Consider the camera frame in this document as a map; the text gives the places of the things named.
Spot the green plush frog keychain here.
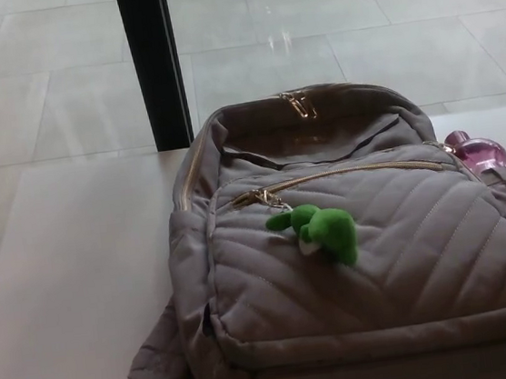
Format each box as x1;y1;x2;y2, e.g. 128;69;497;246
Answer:
262;194;362;274

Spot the grey quilted backpack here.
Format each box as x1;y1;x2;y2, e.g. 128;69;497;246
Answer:
90;62;506;379

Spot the pink water bottle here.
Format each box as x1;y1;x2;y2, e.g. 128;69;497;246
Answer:
443;125;506;177

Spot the black window frame post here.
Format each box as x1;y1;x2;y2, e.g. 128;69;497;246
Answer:
115;0;197;156

